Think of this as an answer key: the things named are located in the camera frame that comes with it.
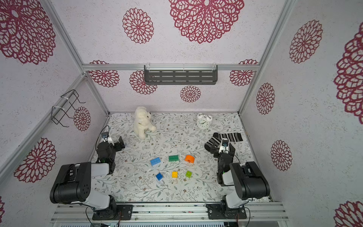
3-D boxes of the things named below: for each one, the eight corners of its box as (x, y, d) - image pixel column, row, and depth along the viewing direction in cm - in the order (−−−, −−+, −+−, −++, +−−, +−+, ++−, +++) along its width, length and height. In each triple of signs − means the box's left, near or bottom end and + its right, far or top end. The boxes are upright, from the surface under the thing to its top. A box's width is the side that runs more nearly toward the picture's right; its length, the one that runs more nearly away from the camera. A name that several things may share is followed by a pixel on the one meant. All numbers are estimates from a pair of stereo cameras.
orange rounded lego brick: (183, 160, 95) (183, 158, 93) (185, 155, 98) (186, 153, 96) (193, 163, 94) (193, 162, 92) (195, 158, 96) (195, 156, 94)
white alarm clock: (195, 127, 114) (197, 116, 104) (197, 123, 116) (198, 112, 106) (208, 131, 111) (211, 120, 101) (209, 127, 113) (212, 116, 103)
